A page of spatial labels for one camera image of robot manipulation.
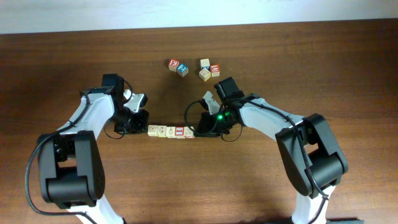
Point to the red number 3 block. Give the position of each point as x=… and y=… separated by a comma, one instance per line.
x=173, y=65

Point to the cream picture block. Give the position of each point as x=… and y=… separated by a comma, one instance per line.
x=205, y=63
x=204, y=74

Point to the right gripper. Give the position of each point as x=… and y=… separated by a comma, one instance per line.
x=206, y=123

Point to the cream picture block middle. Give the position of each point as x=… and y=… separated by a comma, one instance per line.
x=204, y=74

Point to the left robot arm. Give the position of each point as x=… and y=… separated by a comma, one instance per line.
x=71, y=172

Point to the cream picture block top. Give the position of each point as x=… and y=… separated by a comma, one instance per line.
x=205, y=63

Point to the red letter U block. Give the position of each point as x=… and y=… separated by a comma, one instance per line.
x=215, y=70

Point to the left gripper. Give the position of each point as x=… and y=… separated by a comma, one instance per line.
x=142, y=126

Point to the red number 1 block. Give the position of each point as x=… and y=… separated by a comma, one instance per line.
x=180, y=133

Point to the blue number 2 block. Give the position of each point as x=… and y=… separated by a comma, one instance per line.
x=182, y=70

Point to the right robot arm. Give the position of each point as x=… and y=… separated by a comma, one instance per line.
x=312, y=158

